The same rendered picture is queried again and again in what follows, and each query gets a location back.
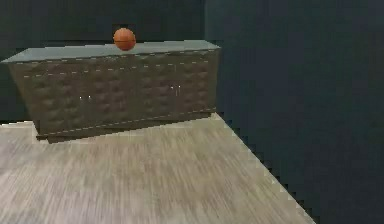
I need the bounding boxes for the orange basketball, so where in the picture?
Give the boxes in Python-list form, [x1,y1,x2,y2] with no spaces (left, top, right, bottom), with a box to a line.
[112,27,137,52]

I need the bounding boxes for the brown woven sideboard cabinet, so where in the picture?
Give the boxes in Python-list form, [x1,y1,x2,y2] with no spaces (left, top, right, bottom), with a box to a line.
[0,39,222,145]

